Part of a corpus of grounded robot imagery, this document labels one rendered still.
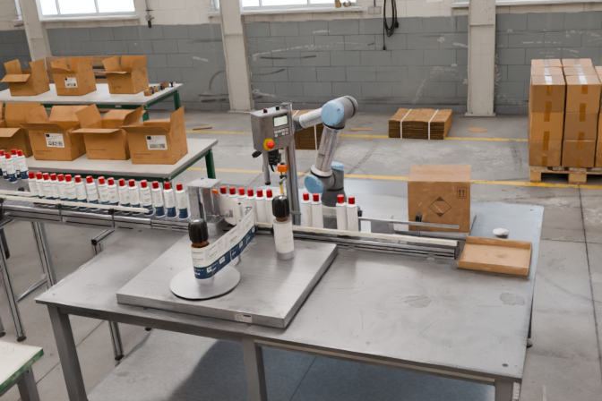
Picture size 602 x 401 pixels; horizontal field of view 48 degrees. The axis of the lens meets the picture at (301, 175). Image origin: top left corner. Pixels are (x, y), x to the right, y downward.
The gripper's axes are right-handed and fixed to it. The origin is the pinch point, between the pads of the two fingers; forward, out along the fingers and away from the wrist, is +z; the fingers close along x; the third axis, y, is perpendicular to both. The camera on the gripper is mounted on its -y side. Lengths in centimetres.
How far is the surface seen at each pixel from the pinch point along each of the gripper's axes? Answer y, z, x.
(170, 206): -43, 6, -38
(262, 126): 15, -42, -39
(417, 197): 88, -5, -24
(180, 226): -36, 16, -41
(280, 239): 34, 1, -71
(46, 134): -209, 6, 68
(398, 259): 84, 16, -52
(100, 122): -181, 4, 100
